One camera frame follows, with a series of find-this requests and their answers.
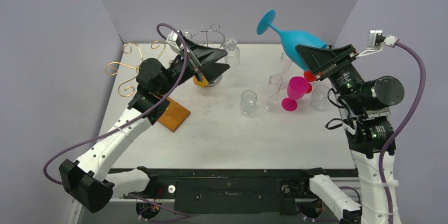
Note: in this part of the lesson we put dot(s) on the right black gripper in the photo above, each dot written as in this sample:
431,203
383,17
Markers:
338,61

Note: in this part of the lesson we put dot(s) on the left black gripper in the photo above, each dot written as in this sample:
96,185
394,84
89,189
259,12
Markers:
211,71

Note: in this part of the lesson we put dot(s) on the red wine glass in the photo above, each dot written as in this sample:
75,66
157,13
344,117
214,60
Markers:
310,78

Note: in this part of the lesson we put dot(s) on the yellow wine glass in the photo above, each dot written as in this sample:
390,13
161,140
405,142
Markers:
200,81

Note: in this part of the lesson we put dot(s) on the clear ribbed glass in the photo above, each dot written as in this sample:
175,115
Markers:
233,52

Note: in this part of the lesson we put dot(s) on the blue wine glass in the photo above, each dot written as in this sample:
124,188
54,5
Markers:
290,39

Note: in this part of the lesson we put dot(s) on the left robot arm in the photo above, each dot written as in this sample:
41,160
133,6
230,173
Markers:
88,178

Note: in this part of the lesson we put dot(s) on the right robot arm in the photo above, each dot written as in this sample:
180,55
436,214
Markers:
370,136

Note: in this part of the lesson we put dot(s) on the pink wine glass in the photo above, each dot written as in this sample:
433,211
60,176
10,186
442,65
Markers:
296,89

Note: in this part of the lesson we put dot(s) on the chrome wire glass rack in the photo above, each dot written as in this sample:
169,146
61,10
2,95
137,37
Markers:
212,36

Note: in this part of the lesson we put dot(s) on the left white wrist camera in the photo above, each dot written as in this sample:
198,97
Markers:
173,38

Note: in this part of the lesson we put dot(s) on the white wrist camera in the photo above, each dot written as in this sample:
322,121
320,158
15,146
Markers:
376,42
173,38

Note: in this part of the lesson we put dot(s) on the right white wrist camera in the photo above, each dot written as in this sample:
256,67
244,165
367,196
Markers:
376,42

